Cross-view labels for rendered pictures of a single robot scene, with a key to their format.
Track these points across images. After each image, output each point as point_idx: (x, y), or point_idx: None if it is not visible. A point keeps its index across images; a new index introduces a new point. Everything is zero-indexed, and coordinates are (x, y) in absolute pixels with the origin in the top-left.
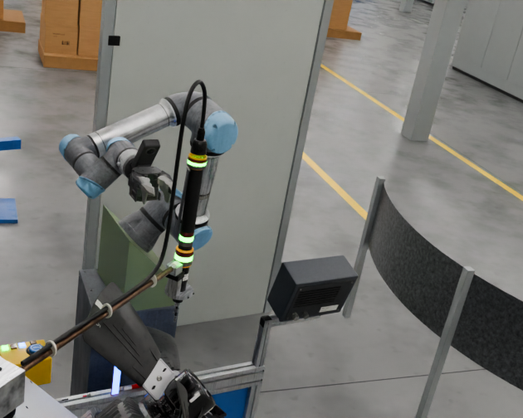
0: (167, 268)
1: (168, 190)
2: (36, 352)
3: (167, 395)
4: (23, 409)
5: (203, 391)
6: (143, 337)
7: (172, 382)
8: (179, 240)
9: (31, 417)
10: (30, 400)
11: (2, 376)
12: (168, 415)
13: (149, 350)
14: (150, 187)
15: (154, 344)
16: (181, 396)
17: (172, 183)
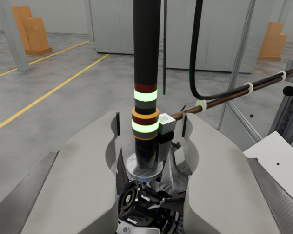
0: (176, 115)
1: (119, 124)
2: (289, 70)
3: (158, 198)
4: (279, 156)
5: (123, 203)
6: (181, 199)
7: (151, 202)
8: (156, 97)
9: (270, 158)
10: (277, 179)
11: None
12: (159, 197)
13: (174, 199)
14: (200, 119)
15: (166, 205)
16: (180, 111)
17: (82, 129)
